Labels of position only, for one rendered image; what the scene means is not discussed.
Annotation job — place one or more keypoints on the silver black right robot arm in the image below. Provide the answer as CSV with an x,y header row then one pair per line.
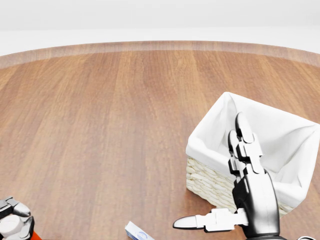
x,y
265,238

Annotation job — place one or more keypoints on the red ketchup bottle white cap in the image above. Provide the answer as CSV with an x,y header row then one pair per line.
x,y
37,236

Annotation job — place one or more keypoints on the white wicker basket cloth liner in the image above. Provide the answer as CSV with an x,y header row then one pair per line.
x,y
287,155

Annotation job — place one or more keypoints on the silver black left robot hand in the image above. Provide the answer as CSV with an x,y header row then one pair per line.
x,y
23,212

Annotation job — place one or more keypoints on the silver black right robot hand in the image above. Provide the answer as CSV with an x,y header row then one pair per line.
x,y
257,200

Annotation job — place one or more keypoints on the white blue printed box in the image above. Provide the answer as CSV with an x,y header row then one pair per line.
x,y
136,232

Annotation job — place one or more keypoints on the small dark-rimmed round object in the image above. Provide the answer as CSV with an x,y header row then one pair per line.
x,y
307,238

